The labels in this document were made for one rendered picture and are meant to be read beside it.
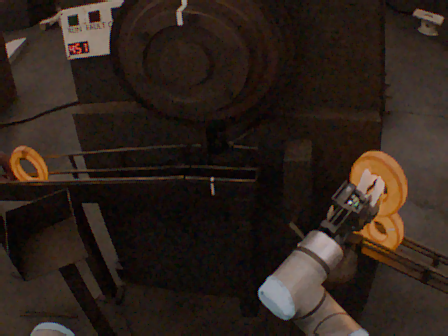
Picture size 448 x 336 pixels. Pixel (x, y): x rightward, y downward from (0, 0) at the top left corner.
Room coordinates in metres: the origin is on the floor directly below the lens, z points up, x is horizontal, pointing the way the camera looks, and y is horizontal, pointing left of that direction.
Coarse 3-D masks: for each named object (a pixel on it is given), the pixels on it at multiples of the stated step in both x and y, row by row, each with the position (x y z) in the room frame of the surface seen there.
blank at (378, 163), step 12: (372, 156) 0.73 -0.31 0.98; (384, 156) 0.73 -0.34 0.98; (360, 168) 0.75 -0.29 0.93; (372, 168) 0.73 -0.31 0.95; (384, 168) 0.70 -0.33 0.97; (396, 168) 0.69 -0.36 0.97; (360, 180) 0.75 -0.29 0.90; (384, 180) 0.70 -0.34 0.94; (396, 180) 0.67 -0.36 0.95; (372, 192) 0.73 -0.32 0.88; (396, 192) 0.67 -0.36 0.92; (384, 204) 0.69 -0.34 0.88; (396, 204) 0.66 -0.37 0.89; (384, 216) 0.68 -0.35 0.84
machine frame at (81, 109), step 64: (64, 0) 1.32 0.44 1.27; (320, 0) 1.11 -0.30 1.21; (384, 0) 1.15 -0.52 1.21; (320, 64) 1.12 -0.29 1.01; (384, 64) 1.14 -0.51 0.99; (128, 128) 1.21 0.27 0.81; (192, 128) 1.16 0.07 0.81; (320, 128) 1.07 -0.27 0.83; (320, 192) 1.06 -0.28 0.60; (128, 256) 1.25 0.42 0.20; (192, 256) 1.18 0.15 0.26; (256, 256) 1.12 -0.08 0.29
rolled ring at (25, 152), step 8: (16, 152) 1.26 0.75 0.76; (24, 152) 1.25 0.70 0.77; (32, 152) 1.26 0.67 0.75; (16, 160) 1.27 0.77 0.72; (32, 160) 1.24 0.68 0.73; (40, 160) 1.25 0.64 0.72; (16, 168) 1.27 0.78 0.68; (40, 168) 1.23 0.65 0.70; (16, 176) 1.28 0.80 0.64; (24, 176) 1.28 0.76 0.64; (40, 176) 1.24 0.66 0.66
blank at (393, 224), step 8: (392, 216) 0.74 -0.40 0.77; (368, 224) 0.79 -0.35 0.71; (384, 224) 0.75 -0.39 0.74; (392, 224) 0.73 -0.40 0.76; (400, 224) 0.73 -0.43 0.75; (368, 232) 0.78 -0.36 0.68; (376, 232) 0.79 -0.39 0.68; (392, 232) 0.72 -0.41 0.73; (400, 232) 0.71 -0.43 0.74; (376, 240) 0.76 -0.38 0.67; (384, 240) 0.74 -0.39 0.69; (392, 240) 0.72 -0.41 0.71; (400, 240) 0.71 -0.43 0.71; (392, 248) 0.71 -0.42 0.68
